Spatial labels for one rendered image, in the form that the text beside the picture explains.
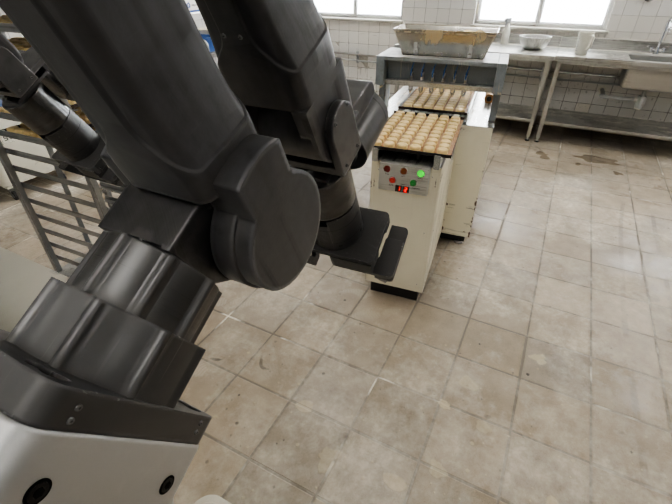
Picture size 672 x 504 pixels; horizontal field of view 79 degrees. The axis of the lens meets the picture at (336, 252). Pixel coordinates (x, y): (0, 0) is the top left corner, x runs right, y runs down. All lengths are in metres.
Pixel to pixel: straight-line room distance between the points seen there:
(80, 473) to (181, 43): 0.18
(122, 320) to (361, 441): 1.67
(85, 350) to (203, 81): 0.13
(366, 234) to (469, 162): 2.27
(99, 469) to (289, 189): 0.16
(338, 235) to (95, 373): 0.26
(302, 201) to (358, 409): 1.70
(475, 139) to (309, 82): 2.38
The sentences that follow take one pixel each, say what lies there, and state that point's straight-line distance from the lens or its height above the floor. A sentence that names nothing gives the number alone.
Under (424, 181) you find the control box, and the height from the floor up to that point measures 0.78.
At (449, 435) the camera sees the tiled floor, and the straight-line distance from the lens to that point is 1.91.
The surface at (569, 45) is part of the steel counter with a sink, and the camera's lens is 5.68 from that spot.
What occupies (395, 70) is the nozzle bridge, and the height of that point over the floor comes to 1.09.
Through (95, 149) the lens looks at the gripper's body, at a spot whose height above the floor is 1.37.
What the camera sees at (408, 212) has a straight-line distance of 2.09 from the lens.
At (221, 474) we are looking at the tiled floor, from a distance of 1.83.
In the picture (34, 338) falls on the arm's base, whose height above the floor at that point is 1.46.
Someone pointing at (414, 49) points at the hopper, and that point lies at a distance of 2.65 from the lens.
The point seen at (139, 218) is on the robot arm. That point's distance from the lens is 0.24.
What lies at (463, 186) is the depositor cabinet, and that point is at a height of 0.45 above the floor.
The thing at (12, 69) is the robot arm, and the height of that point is 1.49.
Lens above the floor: 1.59
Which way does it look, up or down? 35 degrees down
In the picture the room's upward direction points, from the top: straight up
